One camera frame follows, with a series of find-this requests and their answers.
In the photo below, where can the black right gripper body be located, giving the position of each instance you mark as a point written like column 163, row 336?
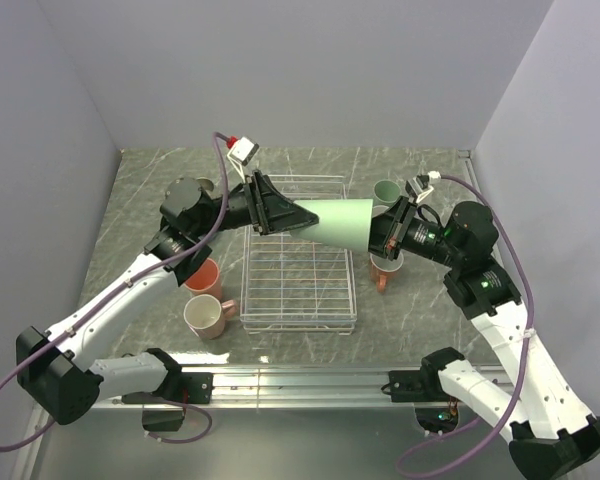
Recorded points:
column 397, row 228

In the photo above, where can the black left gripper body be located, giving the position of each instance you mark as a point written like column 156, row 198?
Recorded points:
column 255, row 201

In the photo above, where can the light green cup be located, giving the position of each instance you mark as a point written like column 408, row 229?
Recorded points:
column 386, row 192

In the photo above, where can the salmon mug white inside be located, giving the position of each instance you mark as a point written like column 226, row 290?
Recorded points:
column 383, row 269

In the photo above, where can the pale green tumbler cup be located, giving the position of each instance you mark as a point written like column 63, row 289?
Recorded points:
column 343, row 223

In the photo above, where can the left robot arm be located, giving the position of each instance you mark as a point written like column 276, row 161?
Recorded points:
column 66, row 373

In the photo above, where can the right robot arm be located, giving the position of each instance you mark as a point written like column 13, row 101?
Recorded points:
column 548, row 429

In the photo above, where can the steel cup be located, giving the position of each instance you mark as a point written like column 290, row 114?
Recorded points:
column 206, row 184

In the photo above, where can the salmon tumbler cup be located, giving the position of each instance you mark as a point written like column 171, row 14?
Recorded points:
column 206, row 280

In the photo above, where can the pink mug white inside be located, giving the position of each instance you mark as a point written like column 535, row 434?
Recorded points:
column 206, row 316

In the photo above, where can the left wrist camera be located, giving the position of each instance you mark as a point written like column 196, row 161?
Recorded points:
column 240, row 152

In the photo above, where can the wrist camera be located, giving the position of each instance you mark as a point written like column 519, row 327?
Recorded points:
column 240, row 152
column 419, row 187

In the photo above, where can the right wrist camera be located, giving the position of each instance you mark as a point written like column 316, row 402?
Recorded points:
column 419, row 187

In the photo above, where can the white wire dish rack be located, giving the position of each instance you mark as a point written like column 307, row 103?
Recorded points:
column 290, row 284

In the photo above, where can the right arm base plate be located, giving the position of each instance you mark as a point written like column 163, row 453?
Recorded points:
column 414, row 386

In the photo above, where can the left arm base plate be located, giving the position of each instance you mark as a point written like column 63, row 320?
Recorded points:
column 191, row 388

